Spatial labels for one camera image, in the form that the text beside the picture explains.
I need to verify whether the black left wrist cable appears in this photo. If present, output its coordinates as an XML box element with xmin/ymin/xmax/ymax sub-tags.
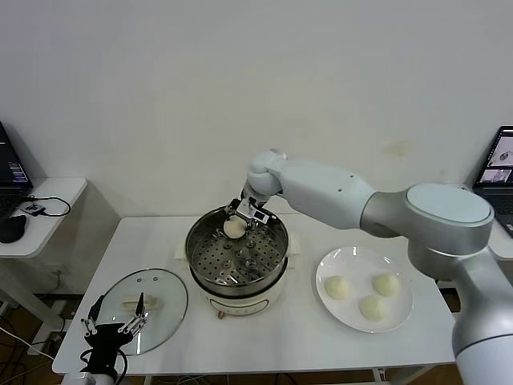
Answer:
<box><xmin>79</xmin><ymin>346</ymin><xmax>130</xmax><ymax>380</ymax></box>

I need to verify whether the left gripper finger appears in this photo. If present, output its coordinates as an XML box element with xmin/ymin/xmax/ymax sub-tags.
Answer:
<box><xmin>80</xmin><ymin>294</ymin><xmax>107</xmax><ymax>338</ymax></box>
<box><xmin>118</xmin><ymin>292</ymin><xmax>150</xmax><ymax>336</ymax></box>

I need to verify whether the thin black usb cable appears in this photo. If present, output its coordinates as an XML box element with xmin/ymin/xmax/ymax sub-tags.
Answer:
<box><xmin>23</xmin><ymin>195</ymin><xmax>72</xmax><ymax>218</ymax></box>

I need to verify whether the grey laptop with camera views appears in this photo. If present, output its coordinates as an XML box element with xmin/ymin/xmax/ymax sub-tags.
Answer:
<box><xmin>471</xmin><ymin>125</ymin><xmax>513</xmax><ymax>237</ymax></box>

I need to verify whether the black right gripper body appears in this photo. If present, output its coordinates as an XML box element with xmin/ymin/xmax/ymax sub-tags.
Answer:
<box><xmin>236</xmin><ymin>194</ymin><xmax>262</xmax><ymax>221</ymax></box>

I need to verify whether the glass lid with cream handle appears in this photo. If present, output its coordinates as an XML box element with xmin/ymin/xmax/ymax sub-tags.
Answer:
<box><xmin>92</xmin><ymin>267</ymin><xmax>188</xmax><ymax>356</ymax></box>

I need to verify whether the black laptop with dark screen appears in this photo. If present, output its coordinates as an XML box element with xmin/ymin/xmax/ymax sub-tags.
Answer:
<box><xmin>0</xmin><ymin>120</ymin><xmax>34</xmax><ymax>220</ymax></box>

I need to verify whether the white steamed baozi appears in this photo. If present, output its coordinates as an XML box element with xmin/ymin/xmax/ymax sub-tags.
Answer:
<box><xmin>324</xmin><ymin>275</ymin><xmax>349</xmax><ymax>301</ymax></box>
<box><xmin>222</xmin><ymin>218</ymin><xmax>246</xmax><ymax>241</ymax></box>
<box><xmin>372</xmin><ymin>272</ymin><xmax>401</xmax><ymax>298</ymax></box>
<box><xmin>358</xmin><ymin>295</ymin><xmax>390</xmax><ymax>322</ymax></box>

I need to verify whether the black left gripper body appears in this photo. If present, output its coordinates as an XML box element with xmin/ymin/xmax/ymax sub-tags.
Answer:
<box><xmin>81</xmin><ymin>322</ymin><xmax>134</xmax><ymax>375</ymax></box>

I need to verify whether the black computer mouse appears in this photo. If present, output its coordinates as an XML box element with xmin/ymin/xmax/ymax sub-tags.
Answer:
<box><xmin>0</xmin><ymin>214</ymin><xmax>27</xmax><ymax>245</ymax></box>

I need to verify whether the white round plate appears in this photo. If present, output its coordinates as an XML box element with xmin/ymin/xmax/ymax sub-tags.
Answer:
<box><xmin>314</xmin><ymin>245</ymin><xmax>414</xmax><ymax>334</ymax></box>

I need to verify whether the stainless steel steamer basket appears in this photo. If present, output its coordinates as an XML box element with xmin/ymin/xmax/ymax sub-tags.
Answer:
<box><xmin>184</xmin><ymin>204</ymin><xmax>289</xmax><ymax>288</ymax></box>

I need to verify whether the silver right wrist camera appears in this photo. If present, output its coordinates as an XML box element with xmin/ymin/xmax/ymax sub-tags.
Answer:
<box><xmin>252</xmin><ymin>209</ymin><xmax>278</xmax><ymax>225</ymax></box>

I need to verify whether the steel steamer pot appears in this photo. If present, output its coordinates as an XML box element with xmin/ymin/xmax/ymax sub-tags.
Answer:
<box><xmin>172</xmin><ymin>230</ymin><xmax>302</xmax><ymax>318</ymax></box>

